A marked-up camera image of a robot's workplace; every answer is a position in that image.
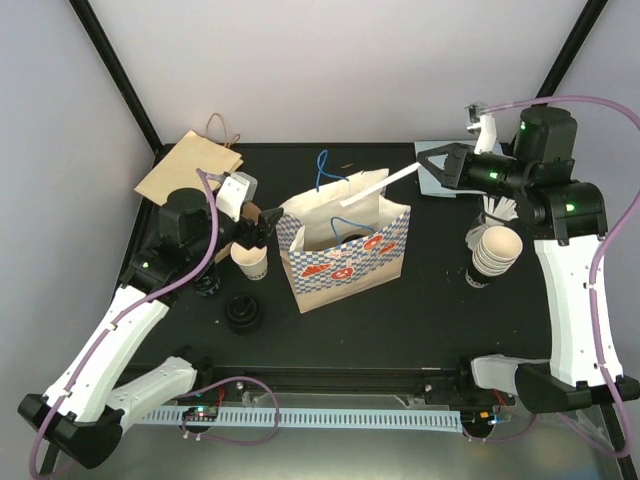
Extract white stirrer stick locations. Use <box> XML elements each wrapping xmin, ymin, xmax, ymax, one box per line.
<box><xmin>340</xmin><ymin>162</ymin><xmax>420</xmax><ymax>208</ymax></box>

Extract black frame post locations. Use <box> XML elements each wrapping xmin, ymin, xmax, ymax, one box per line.
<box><xmin>509</xmin><ymin>0</ymin><xmax>609</xmax><ymax>154</ymax></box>
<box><xmin>69</xmin><ymin>0</ymin><xmax>164</xmax><ymax>155</ymax></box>

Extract stack of black lids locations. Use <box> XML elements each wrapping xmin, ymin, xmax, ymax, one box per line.
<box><xmin>225</xmin><ymin>293</ymin><xmax>263</xmax><ymax>335</ymax></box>

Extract stack of paper cups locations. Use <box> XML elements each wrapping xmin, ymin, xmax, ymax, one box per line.
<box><xmin>465</xmin><ymin>226</ymin><xmax>523</xmax><ymax>289</ymax></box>

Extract white paper coffee cup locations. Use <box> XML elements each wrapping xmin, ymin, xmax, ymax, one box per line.
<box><xmin>230</xmin><ymin>242</ymin><xmax>268</xmax><ymax>281</ymax></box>

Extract small electronics board right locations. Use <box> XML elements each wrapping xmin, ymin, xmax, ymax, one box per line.
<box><xmin>460</xmin><ymin>410</ymin><xmax>513</xmax><ymax>429</ymax></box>

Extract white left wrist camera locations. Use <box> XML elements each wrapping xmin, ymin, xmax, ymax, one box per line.
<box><xmin>216</xmin><ymin>172</ymin><xmax>258</xmax><ymax>222</ymax></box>

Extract left black frame post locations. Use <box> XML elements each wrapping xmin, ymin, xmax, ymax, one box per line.
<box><xmin>69</xmin><ymin>0</ymin><xmax>164</xmax><ymax>155</ymax></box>

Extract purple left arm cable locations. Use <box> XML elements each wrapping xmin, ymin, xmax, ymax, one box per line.
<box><xmin>28</xmin><ymin>168</ymin><xmax>224</xmax><ymax>479</ymax></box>

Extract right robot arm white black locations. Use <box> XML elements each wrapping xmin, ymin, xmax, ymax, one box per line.
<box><xmin>417</xmin><ymin>100</ymin><xmax>639</xmax><ymax>414</ymax></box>

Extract right black frame post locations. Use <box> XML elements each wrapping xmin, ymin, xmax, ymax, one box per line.
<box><xmin>509</xmin><ymin>0</ymin><xmax>609</xmax><ymax>154</ymax></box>

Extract light blue paper bag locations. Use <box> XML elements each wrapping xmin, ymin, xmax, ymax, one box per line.
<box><xmin>414</xmin><ymin>140</ymin><xmax>482</xmax><ymax>198</ymax></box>

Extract brown kraft paper bag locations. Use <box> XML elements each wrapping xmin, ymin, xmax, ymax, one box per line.
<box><xmin>134</xmin><ymin>112</ymin><xmax>243</xmax><ymax>206</ymax></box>

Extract light blue slotted cable duct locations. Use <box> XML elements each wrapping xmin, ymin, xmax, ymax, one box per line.
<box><xmin>137</xmin><ymin>406</ymin><xmax>462</xmax><ymax>433</ymax></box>

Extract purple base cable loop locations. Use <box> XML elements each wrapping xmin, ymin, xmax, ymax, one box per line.
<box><xmin>180</xmin><ymin>377</ymin><xmax>282</xmax><ymax>444</ymax></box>

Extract blue checkered paper bag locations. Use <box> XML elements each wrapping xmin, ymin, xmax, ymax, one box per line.
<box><xmin>276</xmin><ymin>150</ymin><xmax>411</xmax><ymax>313</ymax></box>

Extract small electronics board left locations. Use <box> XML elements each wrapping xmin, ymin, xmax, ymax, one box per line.
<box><xmin>182</xmin><ymin>406</ymin><xmax>219</xmax><ymax>423</ymax></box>

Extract small electronics board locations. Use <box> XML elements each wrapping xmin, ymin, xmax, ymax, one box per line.
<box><xmin>182</xmin><ymin>406</ymin><xmax>219</xmax><ymax>423</ymax></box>
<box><xmin>460</xmin><ymin>410</ymin><xmax>513</xmax><ymax>429</ymax></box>

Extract brown cardboard cup carrier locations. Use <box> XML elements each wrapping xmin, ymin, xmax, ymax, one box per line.
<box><xmin>241</xmin><ymin>202</ymin><xmax>261</xmax><ymax>226</ymax></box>

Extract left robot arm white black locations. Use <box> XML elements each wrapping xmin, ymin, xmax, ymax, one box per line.
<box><xmin>18</xmin><ymin>188</ymin><xmax>284</xmax><ymax>469</ymax></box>

